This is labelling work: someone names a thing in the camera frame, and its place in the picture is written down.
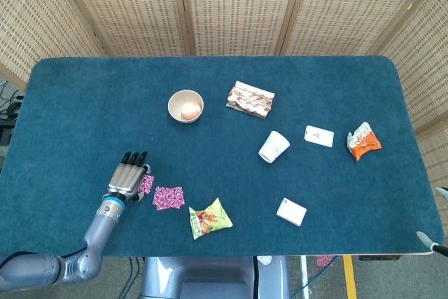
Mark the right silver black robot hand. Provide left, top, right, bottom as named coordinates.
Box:
left=416, top=186, right=448, bottom=254

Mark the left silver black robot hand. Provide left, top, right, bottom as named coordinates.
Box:
left=101, top=151, right=152, bottom=204

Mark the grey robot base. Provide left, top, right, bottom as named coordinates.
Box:
left=139, top=256, right=291, bottom=299

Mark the blue table cloth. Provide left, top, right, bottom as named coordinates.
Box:
left=0, top=55, right=445, bottom=257

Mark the yellow green snack bag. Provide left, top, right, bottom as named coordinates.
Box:
left=188, top=197, right=234, bottom=241

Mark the beige bowl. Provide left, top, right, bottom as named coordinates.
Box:
left=167, top=89, right=205, bottom=124

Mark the pale orange egg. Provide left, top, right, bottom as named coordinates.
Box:
left=181, top=102, right=200, bottom=120

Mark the yellow floor tape strip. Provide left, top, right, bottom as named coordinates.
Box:
left=342, top=256, right=358, bottom=299

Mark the black box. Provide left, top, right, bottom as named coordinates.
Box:
left=0, top=118, right=15, bottom=148

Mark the crumpled orange white snack bag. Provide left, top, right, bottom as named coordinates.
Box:
left=346, top=121, right=383, bottom=162

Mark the brown red printed wrapped packet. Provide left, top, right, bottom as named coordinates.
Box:
left=225, top=81, right=276, bottom=120

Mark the white green printed paper cup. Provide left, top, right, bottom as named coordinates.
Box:
left=258, top=130, right=291, bottom=164

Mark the white tissue pack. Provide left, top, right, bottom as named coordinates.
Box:
left=276, top=197, right=308, bottom=227

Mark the woven wooden folding screen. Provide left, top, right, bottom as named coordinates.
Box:
left=0, top=0, right=448, bottom=183

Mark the blue floor cable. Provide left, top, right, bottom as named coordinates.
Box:
left=290, top=256, right=340, bottom=297

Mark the black cable bundle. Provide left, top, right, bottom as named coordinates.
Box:
left=0, top=81, right=25, bottom=121

